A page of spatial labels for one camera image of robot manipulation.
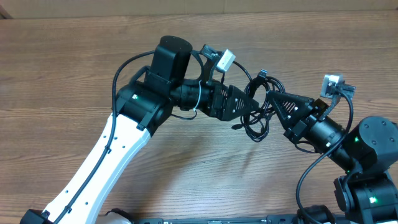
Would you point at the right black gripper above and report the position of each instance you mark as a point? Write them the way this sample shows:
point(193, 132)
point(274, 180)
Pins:
point(314, 109)

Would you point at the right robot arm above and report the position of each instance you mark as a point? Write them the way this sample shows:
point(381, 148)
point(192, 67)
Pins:
point(366, 193)

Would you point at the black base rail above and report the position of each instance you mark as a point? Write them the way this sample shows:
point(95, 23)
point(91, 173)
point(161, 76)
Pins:
point(118, 216)

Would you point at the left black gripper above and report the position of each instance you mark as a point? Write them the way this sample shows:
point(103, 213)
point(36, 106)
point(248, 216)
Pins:
point(232, 93)

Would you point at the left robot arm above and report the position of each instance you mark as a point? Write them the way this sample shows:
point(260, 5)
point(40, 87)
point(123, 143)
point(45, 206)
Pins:
point(178, 76)

